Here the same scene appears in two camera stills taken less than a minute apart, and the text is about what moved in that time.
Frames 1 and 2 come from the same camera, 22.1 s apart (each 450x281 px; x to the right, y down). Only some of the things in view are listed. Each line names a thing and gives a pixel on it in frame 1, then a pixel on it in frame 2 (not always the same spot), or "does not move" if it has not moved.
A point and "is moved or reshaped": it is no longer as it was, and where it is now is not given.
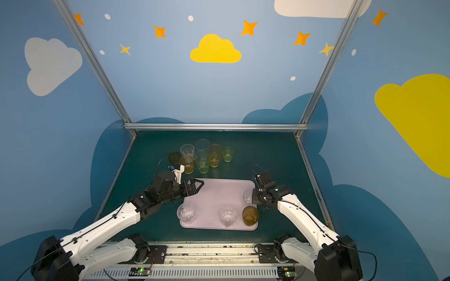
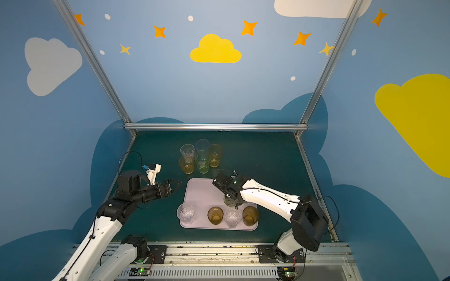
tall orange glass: (214, 154) does not move
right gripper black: (260, 196) to (228, 191)
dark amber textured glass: (250, 215) does not move
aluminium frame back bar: (215, 126) does not move
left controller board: (139, 271) does not move
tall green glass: (203, 161) does not move
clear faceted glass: (227, 216) is moved or reshaped
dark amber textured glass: (174, 157) to (215, 215)
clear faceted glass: (186, 213) does not move
